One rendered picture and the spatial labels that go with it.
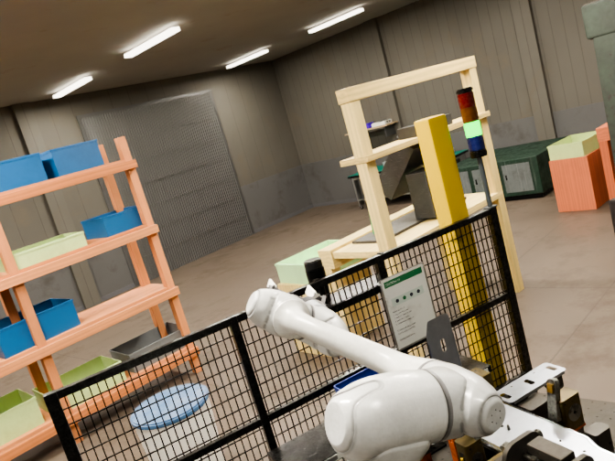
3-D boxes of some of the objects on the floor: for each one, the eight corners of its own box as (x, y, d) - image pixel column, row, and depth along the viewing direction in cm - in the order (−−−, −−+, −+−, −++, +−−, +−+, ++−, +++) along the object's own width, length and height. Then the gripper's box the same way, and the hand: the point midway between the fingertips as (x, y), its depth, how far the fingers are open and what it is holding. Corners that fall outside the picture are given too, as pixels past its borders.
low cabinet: (578, 173, 1010) (571, 134, 998) (544, 198, 905) (535, 155, 893) (488, 185, 1129) (480, 151, 1117) (448, 208, 1024) (439, 171, 1012)
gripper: (268, 319, 168) (249, 291, 188) (344, 328, 178) (319, 301, 197) (275, 294, 167) (255, 269, 186) (351, 305, 177) (325, 281, 196)
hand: (289, 287), depth 191 cm, fingers open, 13 cm apart
